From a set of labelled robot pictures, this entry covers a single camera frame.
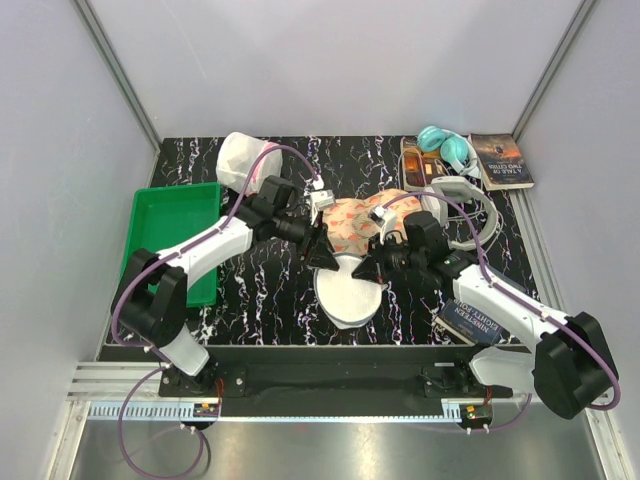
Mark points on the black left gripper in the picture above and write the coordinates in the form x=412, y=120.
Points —
x=316, y=249

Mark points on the pink-trimmed round mesh laundry bag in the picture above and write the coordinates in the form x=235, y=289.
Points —
x=237, y=154

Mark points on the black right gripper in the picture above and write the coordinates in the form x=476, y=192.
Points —
x=372, y=265

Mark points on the aluminium frame rail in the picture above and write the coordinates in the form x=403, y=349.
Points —
x=130, y=391

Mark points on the orange dark paperback book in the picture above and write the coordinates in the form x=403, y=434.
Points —
x=418, y=168

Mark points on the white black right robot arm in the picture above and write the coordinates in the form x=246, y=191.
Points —
x=567, y=363

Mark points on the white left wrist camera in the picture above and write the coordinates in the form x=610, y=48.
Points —
x=319, y=201

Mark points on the green plastic tray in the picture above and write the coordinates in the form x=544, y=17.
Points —
x=163, y=217

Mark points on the grey white wired headset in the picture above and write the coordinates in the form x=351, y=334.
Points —
x=450, y=198

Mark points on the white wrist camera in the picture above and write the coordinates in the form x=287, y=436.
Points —
x=319, y=201
x=385, y=219

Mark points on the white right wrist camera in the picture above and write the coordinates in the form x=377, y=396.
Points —
x=385, y=219

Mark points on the Nineteen Eighty-Four blue book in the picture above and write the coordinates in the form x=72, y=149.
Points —
x=464, y=324

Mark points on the teal white headphones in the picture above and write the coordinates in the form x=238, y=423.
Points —
x=454, y=150

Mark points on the Tale of Two Cities book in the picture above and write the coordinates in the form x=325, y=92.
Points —
x=501, y=163

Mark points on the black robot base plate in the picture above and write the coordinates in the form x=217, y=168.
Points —
x=335, y=382

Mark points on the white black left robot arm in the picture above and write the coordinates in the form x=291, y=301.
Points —
x=152, y=297

